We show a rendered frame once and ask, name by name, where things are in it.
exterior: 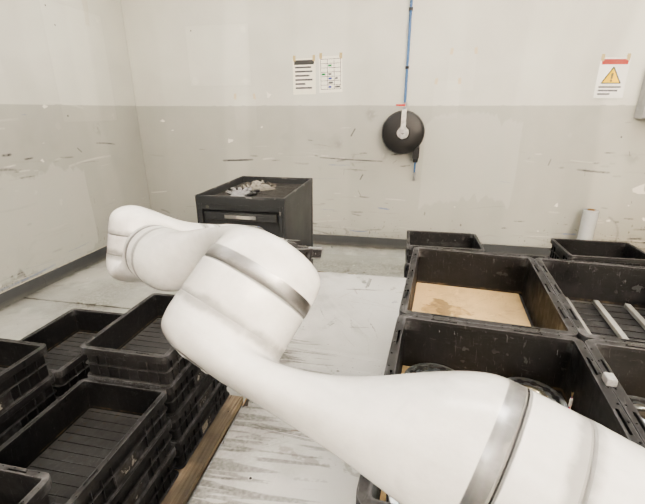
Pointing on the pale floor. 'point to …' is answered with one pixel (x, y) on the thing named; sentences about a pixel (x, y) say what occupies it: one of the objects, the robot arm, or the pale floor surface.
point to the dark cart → (263, 207)
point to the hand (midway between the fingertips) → (304, 249)
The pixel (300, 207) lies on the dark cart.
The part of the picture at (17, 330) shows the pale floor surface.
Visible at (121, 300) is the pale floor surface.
